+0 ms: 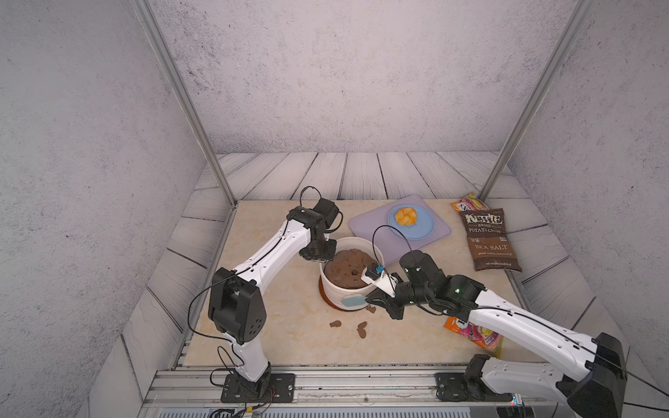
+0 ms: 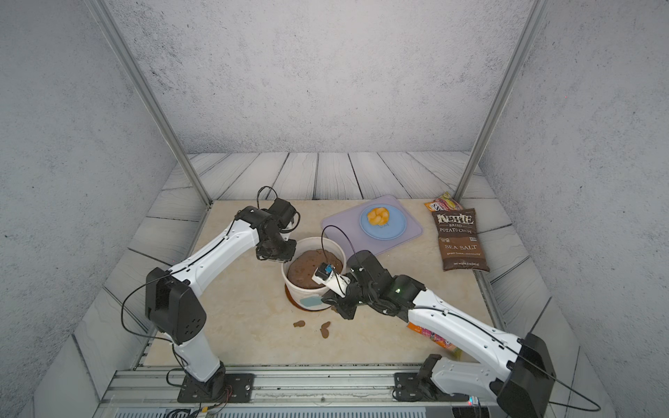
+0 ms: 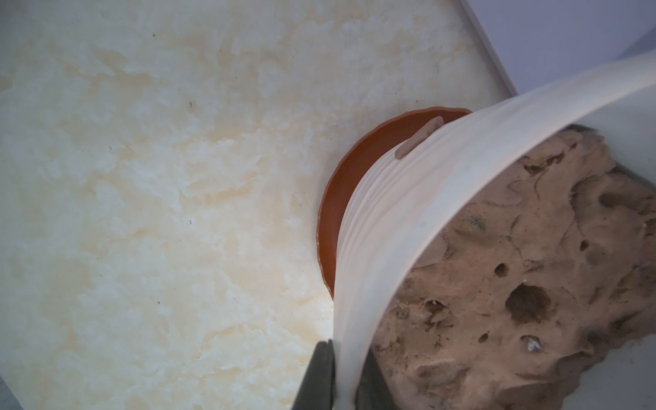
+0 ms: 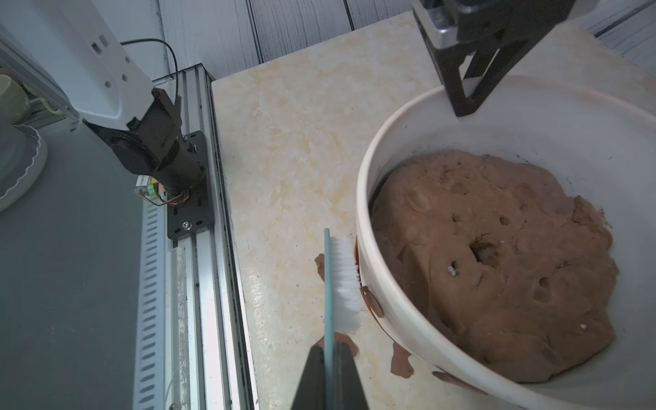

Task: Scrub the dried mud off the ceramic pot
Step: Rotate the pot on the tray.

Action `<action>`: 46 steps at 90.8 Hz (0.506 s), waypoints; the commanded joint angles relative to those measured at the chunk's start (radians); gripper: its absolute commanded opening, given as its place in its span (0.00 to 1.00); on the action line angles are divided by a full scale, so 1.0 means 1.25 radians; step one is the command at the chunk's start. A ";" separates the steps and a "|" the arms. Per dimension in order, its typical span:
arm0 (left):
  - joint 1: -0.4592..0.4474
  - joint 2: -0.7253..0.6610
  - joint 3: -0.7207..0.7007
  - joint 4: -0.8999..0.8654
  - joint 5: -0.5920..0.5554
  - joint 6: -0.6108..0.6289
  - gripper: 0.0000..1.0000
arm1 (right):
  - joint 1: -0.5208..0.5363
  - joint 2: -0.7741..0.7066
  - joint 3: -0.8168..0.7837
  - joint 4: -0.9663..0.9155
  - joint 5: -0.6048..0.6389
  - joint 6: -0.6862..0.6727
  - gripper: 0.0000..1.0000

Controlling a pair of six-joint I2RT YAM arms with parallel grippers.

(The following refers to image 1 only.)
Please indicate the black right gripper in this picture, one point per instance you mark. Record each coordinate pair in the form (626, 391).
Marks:
(388, 302)

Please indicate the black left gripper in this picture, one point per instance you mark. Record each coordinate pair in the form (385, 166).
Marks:
(327, 257)

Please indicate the teal scrub brush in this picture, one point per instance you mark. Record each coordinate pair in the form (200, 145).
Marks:
(354, 302)

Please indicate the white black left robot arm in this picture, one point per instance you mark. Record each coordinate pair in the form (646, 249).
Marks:
(235, 297)

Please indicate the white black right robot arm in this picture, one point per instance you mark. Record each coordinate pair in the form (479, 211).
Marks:
(585, 373)

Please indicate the brown mud in pot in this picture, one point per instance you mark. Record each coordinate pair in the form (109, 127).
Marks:
(345, 269)

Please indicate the lavender placemat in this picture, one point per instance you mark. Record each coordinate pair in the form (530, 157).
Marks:
(392, 240)

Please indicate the blue plate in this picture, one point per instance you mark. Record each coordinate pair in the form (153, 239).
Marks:
(424, 227)

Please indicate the yellow food pieces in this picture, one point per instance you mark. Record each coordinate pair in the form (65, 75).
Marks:
(406, 216)

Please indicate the orange pink candy bag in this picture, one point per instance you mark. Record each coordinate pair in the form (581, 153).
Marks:
(481, 336)

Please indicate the brown Kettle chips bag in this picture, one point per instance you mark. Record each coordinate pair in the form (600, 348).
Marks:
(487, 239)

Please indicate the small snack packet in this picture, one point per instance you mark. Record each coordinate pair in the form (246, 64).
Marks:
(470, 203)

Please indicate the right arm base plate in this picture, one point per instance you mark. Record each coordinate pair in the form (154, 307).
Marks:
(457, 387)

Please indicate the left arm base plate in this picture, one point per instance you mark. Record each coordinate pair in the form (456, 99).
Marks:
(258, 389)

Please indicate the aluminium mounting rail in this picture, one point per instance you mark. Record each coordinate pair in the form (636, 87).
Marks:
(393, 391)

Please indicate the left aluminium frame post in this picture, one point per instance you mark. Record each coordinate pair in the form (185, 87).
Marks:
(161, 50)

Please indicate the aluminium frame post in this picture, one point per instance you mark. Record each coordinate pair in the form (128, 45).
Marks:
(161, 50)
(559, 54)

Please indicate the right aluminium frame post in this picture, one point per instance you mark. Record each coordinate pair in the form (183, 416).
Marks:
(559, 54)

